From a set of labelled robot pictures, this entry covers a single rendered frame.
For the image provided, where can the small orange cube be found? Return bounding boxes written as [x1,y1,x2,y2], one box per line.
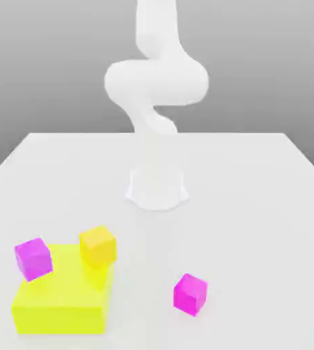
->
[79,224,118,269]

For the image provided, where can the small magenta cube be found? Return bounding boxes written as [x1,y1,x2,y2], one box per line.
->
[14,237,54,283]
[172,272,209,318]

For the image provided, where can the large yellow box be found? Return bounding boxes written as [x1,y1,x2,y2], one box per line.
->
[10,242,116,335]

